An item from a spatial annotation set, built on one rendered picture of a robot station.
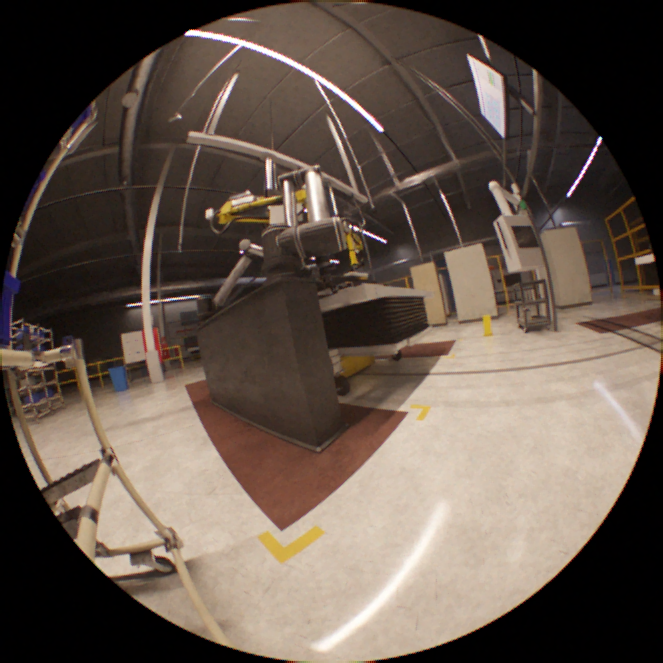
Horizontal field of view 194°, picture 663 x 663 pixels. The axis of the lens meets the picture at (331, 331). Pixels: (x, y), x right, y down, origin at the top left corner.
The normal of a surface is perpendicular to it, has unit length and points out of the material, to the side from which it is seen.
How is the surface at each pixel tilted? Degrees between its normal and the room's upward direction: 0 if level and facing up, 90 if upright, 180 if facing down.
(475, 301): 90
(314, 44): 175
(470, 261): 90
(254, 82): 175
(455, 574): 0
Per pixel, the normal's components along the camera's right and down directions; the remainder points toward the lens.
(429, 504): -0.18, -0.98
